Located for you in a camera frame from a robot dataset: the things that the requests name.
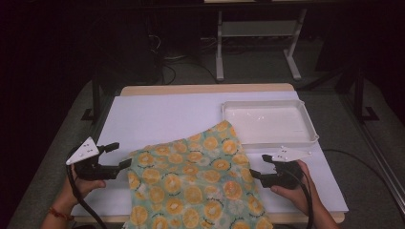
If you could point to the person's left hand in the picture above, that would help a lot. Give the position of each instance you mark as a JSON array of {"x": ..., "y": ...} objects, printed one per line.
[{"x": 74, "y": 189}]

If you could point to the white foam board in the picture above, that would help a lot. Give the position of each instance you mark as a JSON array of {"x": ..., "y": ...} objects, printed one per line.
[{"x": 165, "y": 117}]

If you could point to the black metal stand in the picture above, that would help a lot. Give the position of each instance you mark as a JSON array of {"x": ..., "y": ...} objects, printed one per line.
[
  {"x": 95, "y": 95},
  {"x": 359, "y": 95}
]

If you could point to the orange slice print cloth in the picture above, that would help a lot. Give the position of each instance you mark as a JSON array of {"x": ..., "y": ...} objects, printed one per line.
[{"x": 191, "y": 178}]

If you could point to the person's right hand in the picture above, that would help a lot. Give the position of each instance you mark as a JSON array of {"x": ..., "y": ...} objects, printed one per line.
[{"x": 299, "y": 195}]

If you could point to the white plastic tray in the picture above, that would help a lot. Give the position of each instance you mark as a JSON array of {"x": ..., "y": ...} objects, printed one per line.
[{"x": 270, "y": 122}]

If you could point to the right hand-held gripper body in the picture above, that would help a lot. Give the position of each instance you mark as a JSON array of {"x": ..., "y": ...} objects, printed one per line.
[{"x": 286, "y": 176}]

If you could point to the white metal table frame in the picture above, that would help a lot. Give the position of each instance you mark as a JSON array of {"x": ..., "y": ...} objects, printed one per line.
[{"x": 258, "y": 28}]

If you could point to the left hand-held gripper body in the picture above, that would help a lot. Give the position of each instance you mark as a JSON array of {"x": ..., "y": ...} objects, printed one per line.
[{"x": 83, "y": 152}]

